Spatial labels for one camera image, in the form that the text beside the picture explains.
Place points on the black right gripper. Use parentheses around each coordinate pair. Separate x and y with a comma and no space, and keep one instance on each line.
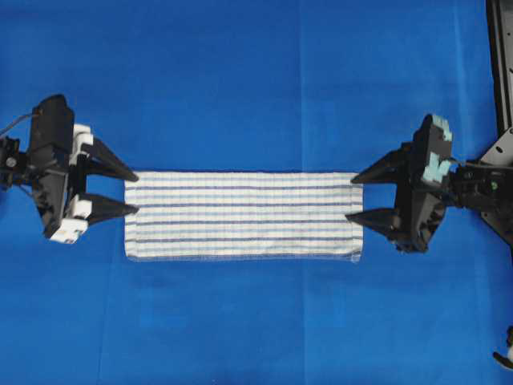
(421,170)

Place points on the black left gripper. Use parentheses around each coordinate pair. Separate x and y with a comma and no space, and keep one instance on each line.
(57,146)

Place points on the blue striped white towel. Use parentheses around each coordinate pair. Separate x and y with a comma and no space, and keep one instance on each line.
(222,216)

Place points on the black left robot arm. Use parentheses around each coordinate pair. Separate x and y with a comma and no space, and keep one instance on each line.
(14,170)

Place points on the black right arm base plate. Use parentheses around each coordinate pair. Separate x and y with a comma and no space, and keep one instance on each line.
(499,218)

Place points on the black table frame rail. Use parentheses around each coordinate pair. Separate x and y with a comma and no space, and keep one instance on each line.
(499,21)

